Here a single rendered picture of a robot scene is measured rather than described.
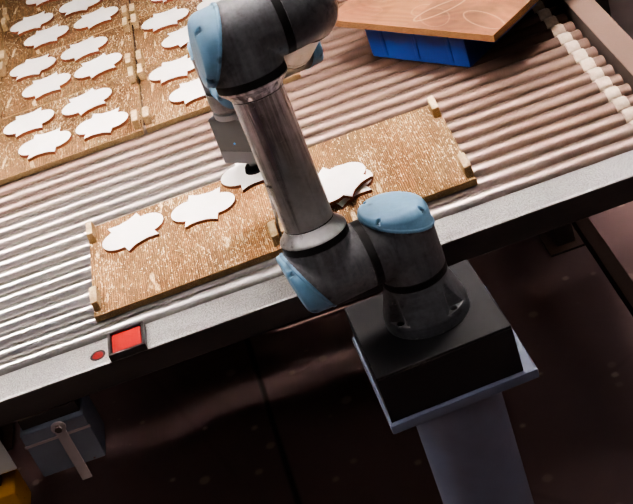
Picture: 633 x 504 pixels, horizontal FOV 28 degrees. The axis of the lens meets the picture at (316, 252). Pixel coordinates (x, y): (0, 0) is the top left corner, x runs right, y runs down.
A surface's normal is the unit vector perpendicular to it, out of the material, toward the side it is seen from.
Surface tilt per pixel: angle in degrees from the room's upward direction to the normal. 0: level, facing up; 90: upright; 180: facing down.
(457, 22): 0
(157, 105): 0
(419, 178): 0
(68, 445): 90
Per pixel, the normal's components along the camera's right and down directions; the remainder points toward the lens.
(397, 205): -0.19, -0.86
